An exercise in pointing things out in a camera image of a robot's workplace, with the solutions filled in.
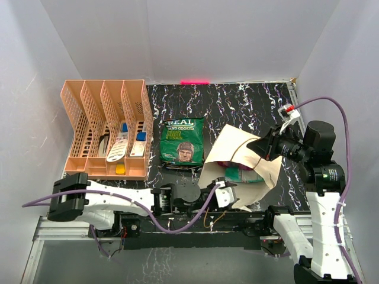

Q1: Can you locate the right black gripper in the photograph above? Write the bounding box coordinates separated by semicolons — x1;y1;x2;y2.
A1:
246;122;310;163

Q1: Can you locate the brown snack bag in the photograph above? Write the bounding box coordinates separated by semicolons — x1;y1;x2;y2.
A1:
163;163;202;170

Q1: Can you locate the brown paper bag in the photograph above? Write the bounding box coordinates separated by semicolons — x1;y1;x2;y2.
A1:
198;124;282;212

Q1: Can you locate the green real chips bag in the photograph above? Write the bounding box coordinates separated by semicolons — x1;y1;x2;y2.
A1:
160;117;204;167

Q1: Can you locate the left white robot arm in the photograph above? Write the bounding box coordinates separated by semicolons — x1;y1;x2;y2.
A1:
47;172;219;236

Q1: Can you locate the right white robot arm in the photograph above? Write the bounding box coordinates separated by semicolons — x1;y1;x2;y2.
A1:
247;121;362;283

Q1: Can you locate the teal snack bag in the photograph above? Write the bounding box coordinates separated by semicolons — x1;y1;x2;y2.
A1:
224;167;264;183

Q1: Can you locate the purple snack bag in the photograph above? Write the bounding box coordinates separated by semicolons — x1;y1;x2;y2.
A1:
217;161;253;171

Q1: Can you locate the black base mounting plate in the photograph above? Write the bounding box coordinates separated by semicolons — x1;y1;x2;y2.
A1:
88;211;287;255

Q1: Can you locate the white red card box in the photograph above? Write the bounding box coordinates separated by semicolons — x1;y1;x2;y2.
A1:
129;141;146;157

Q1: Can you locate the yellow round object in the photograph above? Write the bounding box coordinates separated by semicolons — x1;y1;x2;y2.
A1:
115;163;126;175

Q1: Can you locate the blue object in organizer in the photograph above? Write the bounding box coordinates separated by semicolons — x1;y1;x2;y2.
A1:
136;132;147;141

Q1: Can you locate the white calculator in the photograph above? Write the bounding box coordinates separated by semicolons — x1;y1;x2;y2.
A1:
106;137;128;163

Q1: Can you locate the red light strip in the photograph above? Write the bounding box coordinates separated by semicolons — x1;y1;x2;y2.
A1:
180;80;210;85

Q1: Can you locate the black white stapler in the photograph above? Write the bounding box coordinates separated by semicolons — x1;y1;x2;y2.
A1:
98;133;110;157

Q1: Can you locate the pink plastic file organizer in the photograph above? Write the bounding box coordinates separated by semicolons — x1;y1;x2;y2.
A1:
60;79;153;180

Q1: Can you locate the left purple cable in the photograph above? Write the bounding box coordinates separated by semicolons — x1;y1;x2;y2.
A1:
22;183;221;261

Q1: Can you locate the purple cable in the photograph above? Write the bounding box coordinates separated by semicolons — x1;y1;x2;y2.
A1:
22;183;221;261
248;96;364;284

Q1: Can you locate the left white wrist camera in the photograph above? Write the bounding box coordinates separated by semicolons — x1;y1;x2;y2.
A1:
214;180;237;208

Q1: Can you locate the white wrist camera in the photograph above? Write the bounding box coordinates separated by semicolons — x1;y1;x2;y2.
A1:
214;180;237;208
278;104;300;134

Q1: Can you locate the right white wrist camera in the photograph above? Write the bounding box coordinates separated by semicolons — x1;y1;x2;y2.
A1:
278;104;300;134

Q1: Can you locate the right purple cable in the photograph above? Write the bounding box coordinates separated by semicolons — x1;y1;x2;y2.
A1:
248;96;364;284

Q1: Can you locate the aluminium frame rail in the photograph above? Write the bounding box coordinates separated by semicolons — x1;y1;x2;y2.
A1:
20;217;367;284

